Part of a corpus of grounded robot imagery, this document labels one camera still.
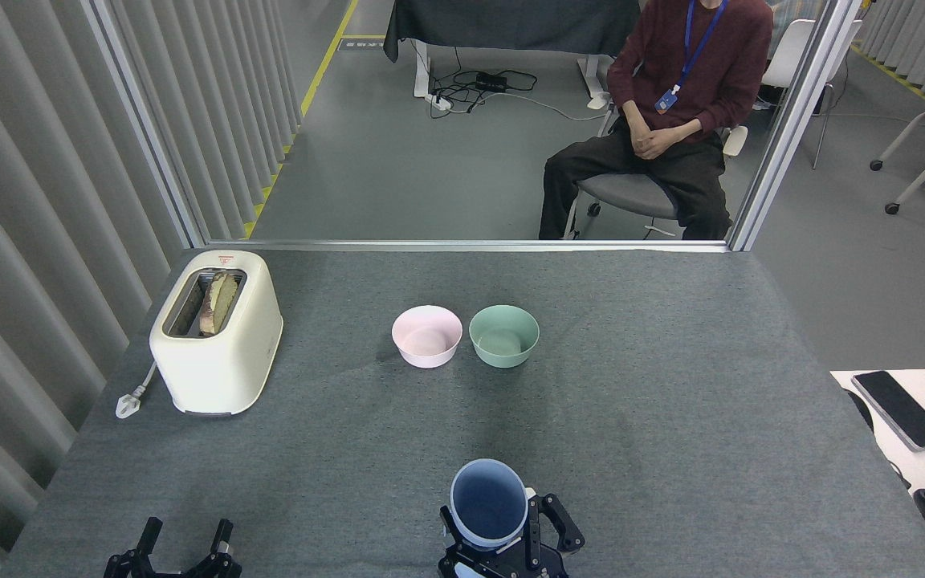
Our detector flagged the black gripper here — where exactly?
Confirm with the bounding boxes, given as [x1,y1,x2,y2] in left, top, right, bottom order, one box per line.
[438,486,586,578]

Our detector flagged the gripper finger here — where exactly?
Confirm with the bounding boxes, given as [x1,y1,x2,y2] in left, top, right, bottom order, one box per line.
[104,518,163,578]
[186,519,243,578]

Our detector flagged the blue cup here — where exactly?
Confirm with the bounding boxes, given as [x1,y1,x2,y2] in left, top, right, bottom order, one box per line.
[450,458,530,550]

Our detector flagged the person's right hand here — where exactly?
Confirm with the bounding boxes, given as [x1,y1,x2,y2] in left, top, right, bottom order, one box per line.
[629,122,661,160]

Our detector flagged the person's left hand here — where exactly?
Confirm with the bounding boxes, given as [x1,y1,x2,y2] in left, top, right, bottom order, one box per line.
[646,119,683,160]

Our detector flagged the green bowl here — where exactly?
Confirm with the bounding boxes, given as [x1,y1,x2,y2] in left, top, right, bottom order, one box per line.
[469,304,540,369]

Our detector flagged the cream white toaster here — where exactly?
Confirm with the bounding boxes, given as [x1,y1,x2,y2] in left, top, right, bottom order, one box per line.
[149,250,283,417]

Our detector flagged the pink bowl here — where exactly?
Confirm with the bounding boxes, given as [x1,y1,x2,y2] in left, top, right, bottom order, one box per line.
[392,305,463,369]

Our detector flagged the toasted bread slice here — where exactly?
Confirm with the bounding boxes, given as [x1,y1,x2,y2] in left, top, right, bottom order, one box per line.
[198,271,239,336]

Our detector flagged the grey office chair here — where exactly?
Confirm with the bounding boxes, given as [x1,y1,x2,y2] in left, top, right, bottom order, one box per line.
[564,48,749,240]

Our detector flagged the black smartphone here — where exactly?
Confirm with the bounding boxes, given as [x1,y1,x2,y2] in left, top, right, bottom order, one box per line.
[851,371,925,453]

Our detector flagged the table with black cloth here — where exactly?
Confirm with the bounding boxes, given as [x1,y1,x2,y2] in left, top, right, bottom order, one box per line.
[383,0,645,99]

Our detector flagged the white plastic chair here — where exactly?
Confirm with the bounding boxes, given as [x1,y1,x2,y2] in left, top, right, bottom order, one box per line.
[758,18,863,171]

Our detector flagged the white power cord with plug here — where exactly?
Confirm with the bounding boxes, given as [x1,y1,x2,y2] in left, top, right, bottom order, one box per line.
[116,361,160,420]

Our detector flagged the silver frame rail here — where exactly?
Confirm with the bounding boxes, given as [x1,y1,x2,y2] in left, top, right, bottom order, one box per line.
[204,239,730,254]

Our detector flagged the silver frame post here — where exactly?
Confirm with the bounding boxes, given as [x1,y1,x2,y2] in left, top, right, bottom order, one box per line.
[726,0,865,252]
[81,0,208,248]

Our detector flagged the black floor cables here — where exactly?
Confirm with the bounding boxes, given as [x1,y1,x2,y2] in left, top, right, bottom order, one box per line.
[429,48,540,120]

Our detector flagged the blue lanyard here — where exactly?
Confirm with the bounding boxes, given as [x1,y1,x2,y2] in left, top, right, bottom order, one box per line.
[674,0,731,97]

